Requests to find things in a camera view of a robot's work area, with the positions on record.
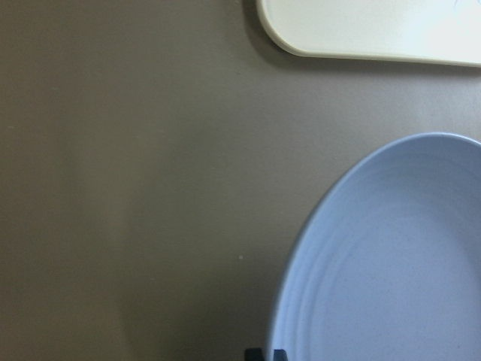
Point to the cream rabbit tray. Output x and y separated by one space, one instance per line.
435 32

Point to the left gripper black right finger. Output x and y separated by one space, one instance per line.
279 355

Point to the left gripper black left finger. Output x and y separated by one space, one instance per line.
253 354

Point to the blue round plate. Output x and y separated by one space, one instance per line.
387 267

